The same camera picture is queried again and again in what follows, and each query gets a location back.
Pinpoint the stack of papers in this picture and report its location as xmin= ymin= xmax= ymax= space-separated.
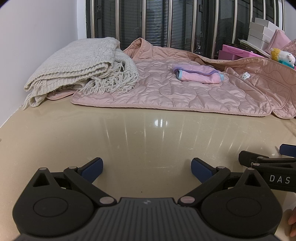
xmin=239 ymin=39 xmax=273 ymax=56

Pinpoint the pink fabric bag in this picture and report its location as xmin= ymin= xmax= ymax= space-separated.
xmin=265 ymin=29 xmax=293 ymax=53

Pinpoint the pink patterned pouch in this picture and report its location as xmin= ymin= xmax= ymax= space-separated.
xmin=282 ymin=39 xmax=296 ymax=56

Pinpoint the pink quilted blanket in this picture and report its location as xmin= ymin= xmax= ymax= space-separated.
xmin=46 ymin=37 xmax=296 ymax=120

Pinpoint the pink storage box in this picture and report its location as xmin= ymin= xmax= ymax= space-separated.
xmin=218 ymin=44 xmax=273 ymax=61

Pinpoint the white yellow plush toy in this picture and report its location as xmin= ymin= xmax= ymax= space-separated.
xmin=270 ymin=48 xmax=296 ymax=68

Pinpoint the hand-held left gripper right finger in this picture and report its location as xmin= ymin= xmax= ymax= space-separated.
xmin=178 ymin=158 xmax=266 ymax=207

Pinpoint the metal window grille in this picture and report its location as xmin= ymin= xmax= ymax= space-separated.
xmin=85 ymin=0 xmax=296 ymax=58

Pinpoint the small pink towel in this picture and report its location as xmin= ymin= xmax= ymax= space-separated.
xmin=171 ymin=64 xmax=224 ymax=84

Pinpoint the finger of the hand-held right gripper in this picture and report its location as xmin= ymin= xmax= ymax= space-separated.
xmin=279 ymin=144 xmax=296 ymax=156
xmin=238 ymin=150 xmax=296 ymax=168

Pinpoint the person's right hand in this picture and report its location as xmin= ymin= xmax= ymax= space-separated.
xmin=288 ymin=207 xmax=296 ymax=235

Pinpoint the grey knitted fringed blanket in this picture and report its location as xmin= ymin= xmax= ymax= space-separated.
xmin=22 ymin=37 xmax=139 ymax=110

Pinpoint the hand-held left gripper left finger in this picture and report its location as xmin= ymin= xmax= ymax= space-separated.
xmin=31 ymin=157 xmax=117 ymax=207

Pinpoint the stack of white boxes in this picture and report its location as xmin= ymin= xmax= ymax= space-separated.
xmin=248 ymin=19 xmax=285 ymax=50

